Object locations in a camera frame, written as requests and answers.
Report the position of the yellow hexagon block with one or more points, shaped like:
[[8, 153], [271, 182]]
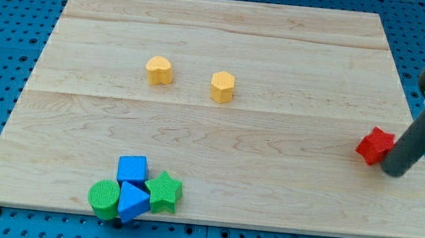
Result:
[[222, 87]]

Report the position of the green star block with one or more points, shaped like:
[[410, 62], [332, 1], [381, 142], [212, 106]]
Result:
[[164, 193]]

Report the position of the light wooden board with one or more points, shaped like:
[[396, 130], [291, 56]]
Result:
[[280, 157]]

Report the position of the yellow heart block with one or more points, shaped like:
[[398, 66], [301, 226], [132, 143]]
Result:
[[159, 71]]

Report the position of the blue cube block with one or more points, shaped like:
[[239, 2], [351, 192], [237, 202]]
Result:
[[132, 169]]

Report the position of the green cylinder block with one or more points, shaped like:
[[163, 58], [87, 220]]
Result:
[[103, 197]]

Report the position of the red star block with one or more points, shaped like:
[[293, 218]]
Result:
[[375, 146]]

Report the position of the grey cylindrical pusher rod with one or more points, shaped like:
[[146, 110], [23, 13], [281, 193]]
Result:
[[407, 150]]

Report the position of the blue triangle block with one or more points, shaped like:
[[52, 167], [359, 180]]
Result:
[[133, 202]]

